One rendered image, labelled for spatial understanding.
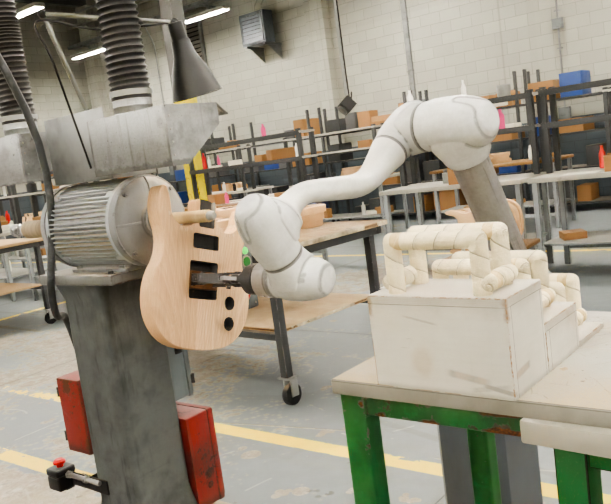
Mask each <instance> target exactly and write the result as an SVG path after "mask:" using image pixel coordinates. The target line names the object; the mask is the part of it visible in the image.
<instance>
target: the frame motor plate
mask: <svg viewBox="0 0 611 504"><path fill-rule="evenodd" d="M76 268H77V267H73V268H69V269H65V270H61V271H57V272H55V285H83V286H114V285H118V284H122V283H125V282H129V281H133V280H136V279H140V278H143V275H144V273H145V270H146V268H147V267H145V268H141V269H137V270H133V271H129V272H114V271H113V270H112V271H108V272H91V273H73V271H72V270H73V269H76ZM39 279H40V284H41V285H47V274H44V275H40V276H39Z"/></svg>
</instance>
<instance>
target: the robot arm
mask: <svg viewBox="0 0 611 504"><path fill-rule="evenodd" d="M499 123H500V120H499V114H498V111H497V109H496V107H495V106H494V105H493V104H492V103H491V102H490V101H489V100H487V99H485V98H482V97H478V96H473V95H454V96H447V97H441V98H436V99H432V100H429V101H426V102H422V101H419V100H413V101H409V102H407V103H405V104H403V105H401V106H400V107H398V108H397V109H396V110H395V111H394V112H393V113H392V114H391V115H390V116H389V118H388V119H387V120H386V121H385V123H384V124H383V125H382V127H381V128H380V130H379V132H378V134H377V136H376V137H375V139H374V141H373V143H372V145H371V147H370V150H369V152H368V155H367V157H366V159H365V161H364V163H363V165H362V167H361V168H360V170H359V171H358V172H356V173H354V174H352V175H347V176H339V177H331V178H323V179H315V180H309V181H304V182H301V183H298V184H296V185H294V186H293V187H291V188H290V189H288V190H287V191H286V192H284V193H283V194H282V195H281V196H280V197H269V196H267V195H264V194H259V193H254V194H250V195H247V196H246V197H244V198H243V199H242V200H241V201H240V202H239V203H238V205H237V206H236V210H235V213H234V220H235V225H236V228H237V231H238V233H239V235H240V237H241V239H242V240H243V242H244V244H245V245H246V247H247V249H248V250H249V252H250V253H251V254H252V256H253V257H254V258H255V259H256V261H257V262H259V263H258V264H256V265H254V264H253V265H248V266H246V267H245V268H244V269H243V270H242V272H240V271H235V272H224V273H205V271H201V273H192V275H191V285H205V284H213V287H226V286H227V287H226V289H231V286H233V287H238V288H239V287H242V289H243V290H244V292H245V293H247V294H249V295H257V296H259V297H260V296H262V297H268V298H282V299H284V300H288V301H311V300H316V299H320V298H323V297H326V296H328V295H329V293H330V292H331V291H332V289H333V287H334V285H335V281H336V273H335V269H334V267H333V265H332V264H330V263H329V262H327V261H326V260H324V259H322V258H319V257H314V256H313V254H311V253H310V252H308V251H307V250H306V249H305V248H304V247H303V246H302V245H301V244H300V242H299V241H298V239H299V238H300V229H301V226H302V224H303V221H302V217H301V212H302V210H303V209H304V207H305V206H307V205H308V204H310V203H315V202H324V201H335V200H346V199H354V198H358V197H362V196H365V195H367V194H369V193H370V192H372V191H373V190H375V189H376V188H377V187H378V186H379V185H381V184H382V183H383V182H384V181H385V180H386V179H387V178H388V177H389V176H390V175H391V174H392V173H393V172H394V171H395V170H396V169H397V168H398V167H400V166H401V165H402V164H403V163H404V161H405V160H406V159H407V158H408V157H409V156H410V155H411V156H414V155H417V154H421V153H425V152H433V153H434V154H435V155H436V156H437V157H438V158H439V159H440V160H441V161H442V162H443V163H444V164H445V166H447V167H448V168H450V169H451V170H453V172H454V174H455V177H456V179H457V181H458V183H459V186H460V188H461V190H462V193H463V195H464V197H465V199H466V202H467V204H468V206H469V209H470V211H471V213H472V215H473V218H474V220H475V222H476V223H481V222H502V223H504V224H505V225H506V226H507V228H508V234H509V245H510V250H527V248H526V246H525V243H524V241H523V238H522V236H521V233H520V231H519V228H518V226H517V223H516V221H515V218H514V216H513V214H512V211H511V209H510V206H509V204H508V201H507V199H506V196H505V194H504V191H503V189H502V186H501V184H500V182H499V179H498V177H497V174H496V172H495V169H494V167H493V164H492V162H491V159H490V157H489V153H490V149H491V142H492V141H493V140H494V138H495V137H496V135H497V133H498V130H499ZM229 275H230V276H229Z"/></svg>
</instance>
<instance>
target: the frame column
mask: <svg viewBox="0 0 611 504"><path fill-rule="evenodd" d="M142 279H143V278H140V279H136V280H133V281H129V282H125V283H122V284H118V285H114V286H83V285H56V287H57V288H58V290H59V291H60V293H61V294H62V296H63V297H64V299H65V301H66V306H67V312H68V317H69V322H70V328H71V333H72V339H73V344H74V350H75V355H76V361H77V366H78V372H79V377H80V383H81V388H82V394H83V399H84V405H85V410H86V416H87V421H88V427H89V432H90V438H91V443H92V449H93V454H94V459H95V465H96V470H97V476H98V478H99V479H102V480H105V481H108V487H109V492H110V495H106V494H103V493H101V504H198V503H197V501H196V498H195V496H194V494H193V491H192V489H191V486H190V483H189V479H188V473H187V467H186V461H185V455H184V449H183V443H182V437H181V431H180V425H179V419H178V413H177V407H176V400H175V394H174V388H173V382H172V376H171V370H170V364H169V358H168V352H167V346H165V345H163V344H161V343H159V342H158V341H157V340H156V339H155V338H154V337H153V336H152V335H151V334H150V332H149V331H148V329H147V328H146V325H145V323H144V321H143V318H142V314H141V308H140V289H141V283H142Z"/></svg>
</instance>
